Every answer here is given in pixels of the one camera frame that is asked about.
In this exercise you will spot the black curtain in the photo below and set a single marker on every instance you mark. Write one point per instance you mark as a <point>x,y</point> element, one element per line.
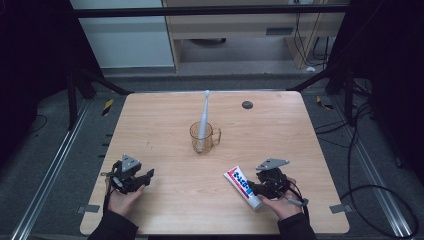
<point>393,66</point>
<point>33,66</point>

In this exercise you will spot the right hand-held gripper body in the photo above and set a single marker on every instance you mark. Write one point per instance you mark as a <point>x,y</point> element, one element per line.
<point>273,181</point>

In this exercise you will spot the person's left hand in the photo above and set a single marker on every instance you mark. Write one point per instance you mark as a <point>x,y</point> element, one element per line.
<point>125,201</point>

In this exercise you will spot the white cabinet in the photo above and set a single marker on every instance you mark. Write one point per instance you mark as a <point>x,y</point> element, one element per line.
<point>126,40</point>

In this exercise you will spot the black metal stand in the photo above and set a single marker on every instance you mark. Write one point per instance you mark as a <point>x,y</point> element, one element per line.
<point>348,96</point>
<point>72,100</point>

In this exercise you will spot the grey round table grommet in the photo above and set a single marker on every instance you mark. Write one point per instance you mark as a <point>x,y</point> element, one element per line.
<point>247,105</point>

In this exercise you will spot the small white floor object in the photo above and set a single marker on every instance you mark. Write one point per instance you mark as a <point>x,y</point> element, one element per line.
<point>310,69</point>

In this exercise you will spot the white toothpaste tube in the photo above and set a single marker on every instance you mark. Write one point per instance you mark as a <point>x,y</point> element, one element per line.
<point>241,183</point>

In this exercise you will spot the person's right hand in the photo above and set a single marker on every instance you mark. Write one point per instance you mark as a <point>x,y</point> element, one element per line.
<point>283,205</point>

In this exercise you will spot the white electric toothbrush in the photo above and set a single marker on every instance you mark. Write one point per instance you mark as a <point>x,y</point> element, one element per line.
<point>203,123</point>

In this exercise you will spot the aluminium floor rail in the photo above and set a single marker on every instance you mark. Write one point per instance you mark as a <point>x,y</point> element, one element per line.
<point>370,170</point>
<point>50,173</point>

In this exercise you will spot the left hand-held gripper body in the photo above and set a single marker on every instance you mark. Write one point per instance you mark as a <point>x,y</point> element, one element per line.
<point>128,176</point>

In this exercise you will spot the black and yellow tape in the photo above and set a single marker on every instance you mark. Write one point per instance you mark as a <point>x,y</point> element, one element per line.
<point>107,107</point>
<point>324,104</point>

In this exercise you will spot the light wooden desk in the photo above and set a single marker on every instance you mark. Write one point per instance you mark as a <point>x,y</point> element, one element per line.
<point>233,25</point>

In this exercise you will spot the black horizontal bar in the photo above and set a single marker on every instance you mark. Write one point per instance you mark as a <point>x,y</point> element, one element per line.
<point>200,10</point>

